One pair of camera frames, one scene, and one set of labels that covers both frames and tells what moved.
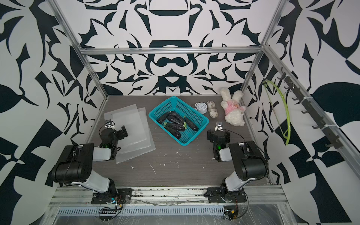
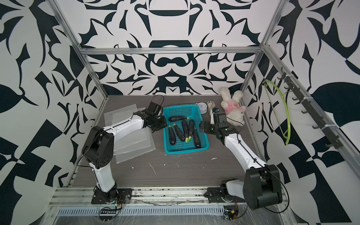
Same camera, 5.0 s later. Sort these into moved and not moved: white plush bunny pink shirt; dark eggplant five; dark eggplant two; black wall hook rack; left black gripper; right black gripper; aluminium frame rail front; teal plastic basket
Moved: teal plastic basket; dark eggplant two; right black gripper; dark eggplant five; left black gripper
Not moved: black wall hook rack; white plush bunny pink shirt; aluminium frame rail front
